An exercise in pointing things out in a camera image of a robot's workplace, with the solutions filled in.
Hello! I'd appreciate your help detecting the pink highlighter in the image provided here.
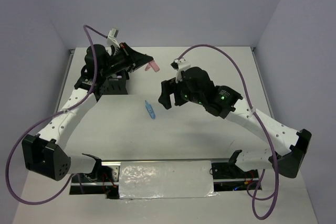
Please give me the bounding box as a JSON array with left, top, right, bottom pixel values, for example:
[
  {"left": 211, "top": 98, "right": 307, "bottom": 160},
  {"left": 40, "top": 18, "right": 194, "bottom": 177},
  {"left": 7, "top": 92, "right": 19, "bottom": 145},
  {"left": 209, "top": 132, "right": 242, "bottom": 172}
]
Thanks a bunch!
[{"left": 145, "top": 60, "right": 160, "bottom": 72}]

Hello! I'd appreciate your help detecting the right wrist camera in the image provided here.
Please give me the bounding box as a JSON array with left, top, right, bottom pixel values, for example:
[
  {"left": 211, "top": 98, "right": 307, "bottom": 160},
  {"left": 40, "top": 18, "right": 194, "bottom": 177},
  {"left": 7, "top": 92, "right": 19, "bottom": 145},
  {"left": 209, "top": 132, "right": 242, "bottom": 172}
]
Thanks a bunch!
[{"left": 171, "top": 58, "right": 191, "bottom": 83}]

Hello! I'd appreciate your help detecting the blue highlighter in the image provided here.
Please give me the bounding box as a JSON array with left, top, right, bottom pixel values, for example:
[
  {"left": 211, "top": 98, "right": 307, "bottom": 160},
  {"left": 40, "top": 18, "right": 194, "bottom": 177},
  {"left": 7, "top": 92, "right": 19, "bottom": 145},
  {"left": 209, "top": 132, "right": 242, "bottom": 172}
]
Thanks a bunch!
[{"left": 145, "top": 100, "right": 156, "bottom": 119}]

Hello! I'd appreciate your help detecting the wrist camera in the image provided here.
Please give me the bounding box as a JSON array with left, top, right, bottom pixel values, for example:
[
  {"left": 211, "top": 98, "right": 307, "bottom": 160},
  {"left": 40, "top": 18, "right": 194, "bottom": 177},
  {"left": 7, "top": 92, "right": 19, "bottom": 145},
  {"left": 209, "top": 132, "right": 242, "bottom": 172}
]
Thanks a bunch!
[
  {"left": 171, "top": 58, "right": 191, "bottom": 83},
  {"left": 107, "top": 28, "right": 119, "bottom": 48}
]

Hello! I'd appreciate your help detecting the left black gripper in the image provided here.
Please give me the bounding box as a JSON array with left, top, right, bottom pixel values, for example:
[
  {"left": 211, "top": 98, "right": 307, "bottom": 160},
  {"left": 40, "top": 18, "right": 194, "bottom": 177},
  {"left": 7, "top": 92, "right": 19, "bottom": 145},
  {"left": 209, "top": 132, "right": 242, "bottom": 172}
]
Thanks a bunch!
[{"left": 101, "top": 42, "right": 153, "bottom": 78}]

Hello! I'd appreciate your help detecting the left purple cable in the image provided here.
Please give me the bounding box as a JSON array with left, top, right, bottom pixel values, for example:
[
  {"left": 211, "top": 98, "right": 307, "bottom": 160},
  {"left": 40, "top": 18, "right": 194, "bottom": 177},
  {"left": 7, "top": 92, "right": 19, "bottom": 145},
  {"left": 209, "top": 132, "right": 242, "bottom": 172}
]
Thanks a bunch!
[{"left": 5, "top": 25, "right": 110, "bottom": 205}]

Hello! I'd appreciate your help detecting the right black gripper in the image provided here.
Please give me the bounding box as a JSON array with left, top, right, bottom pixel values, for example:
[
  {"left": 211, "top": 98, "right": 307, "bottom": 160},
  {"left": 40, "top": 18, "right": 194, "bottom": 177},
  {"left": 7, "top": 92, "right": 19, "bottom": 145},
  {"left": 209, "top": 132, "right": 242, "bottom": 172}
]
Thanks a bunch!
[{"left": 158, "top": 76, "right": 204, "bottom": 109}]

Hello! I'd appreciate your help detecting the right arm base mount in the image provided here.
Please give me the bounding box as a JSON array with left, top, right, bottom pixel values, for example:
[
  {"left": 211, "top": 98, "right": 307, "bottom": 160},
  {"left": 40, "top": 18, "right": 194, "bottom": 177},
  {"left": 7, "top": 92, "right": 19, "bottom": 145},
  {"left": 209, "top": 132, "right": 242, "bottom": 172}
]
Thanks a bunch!
[{"left": 209, "top": 162, "right": 259, "bottom": 192}]

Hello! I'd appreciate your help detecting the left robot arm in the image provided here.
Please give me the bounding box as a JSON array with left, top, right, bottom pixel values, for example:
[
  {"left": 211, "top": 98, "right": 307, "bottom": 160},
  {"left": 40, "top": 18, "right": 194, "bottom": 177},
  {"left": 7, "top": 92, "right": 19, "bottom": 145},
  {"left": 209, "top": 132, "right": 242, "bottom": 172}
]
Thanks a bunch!
[{"left": 22, "top": 42, "right": 154, "bottom": 182}]

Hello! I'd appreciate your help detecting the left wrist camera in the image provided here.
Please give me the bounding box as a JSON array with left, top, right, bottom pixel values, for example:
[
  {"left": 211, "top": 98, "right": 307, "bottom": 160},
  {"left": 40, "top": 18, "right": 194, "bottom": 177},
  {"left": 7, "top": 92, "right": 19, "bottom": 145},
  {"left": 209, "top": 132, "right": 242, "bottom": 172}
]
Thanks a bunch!
[{"left": 107, "top": 28, "right": 119, "bottom": 48}]

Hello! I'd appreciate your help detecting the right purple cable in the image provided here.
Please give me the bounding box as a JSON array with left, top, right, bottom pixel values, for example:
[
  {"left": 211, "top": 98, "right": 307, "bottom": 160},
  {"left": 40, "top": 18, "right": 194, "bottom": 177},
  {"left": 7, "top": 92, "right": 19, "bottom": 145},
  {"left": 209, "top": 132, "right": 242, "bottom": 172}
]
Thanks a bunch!
[{"left": 178, "top": 45, "right": 279, "bottom": 220}]

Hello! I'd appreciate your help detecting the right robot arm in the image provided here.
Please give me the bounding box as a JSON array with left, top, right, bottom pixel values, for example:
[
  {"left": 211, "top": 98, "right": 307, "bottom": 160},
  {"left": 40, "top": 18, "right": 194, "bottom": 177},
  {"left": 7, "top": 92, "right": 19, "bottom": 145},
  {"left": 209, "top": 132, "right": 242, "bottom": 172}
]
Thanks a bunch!
[{"left": 158, "top": 67, "right": 312, "bottom": 178}]

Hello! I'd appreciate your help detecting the black slotted organizer box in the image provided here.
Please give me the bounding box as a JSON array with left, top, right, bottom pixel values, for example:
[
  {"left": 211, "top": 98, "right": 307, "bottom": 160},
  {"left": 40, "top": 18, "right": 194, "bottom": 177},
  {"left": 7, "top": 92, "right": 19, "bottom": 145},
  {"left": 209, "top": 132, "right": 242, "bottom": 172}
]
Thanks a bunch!
[{"left": 98, "top": 70, "right": 129, "bottom": 95}]

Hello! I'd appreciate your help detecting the purple cable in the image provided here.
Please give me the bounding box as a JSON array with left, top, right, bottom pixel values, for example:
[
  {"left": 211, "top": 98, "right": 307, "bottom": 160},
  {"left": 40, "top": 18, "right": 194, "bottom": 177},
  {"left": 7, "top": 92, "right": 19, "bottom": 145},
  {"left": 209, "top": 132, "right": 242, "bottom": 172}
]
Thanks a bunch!
[
  {"left": 178, "top": 45, "right": 279, "bottom": 220},
  {"left": 5, "top": 25, "right": 110, "bottom": 205}
]

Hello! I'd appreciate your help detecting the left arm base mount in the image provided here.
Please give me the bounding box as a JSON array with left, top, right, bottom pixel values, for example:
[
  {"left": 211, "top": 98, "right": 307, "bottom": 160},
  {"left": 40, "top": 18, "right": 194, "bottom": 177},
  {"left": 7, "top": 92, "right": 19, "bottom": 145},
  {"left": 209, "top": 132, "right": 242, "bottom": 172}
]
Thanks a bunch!
[{"left": 69, "top": 162, "right": 121, "bottom": 199}]

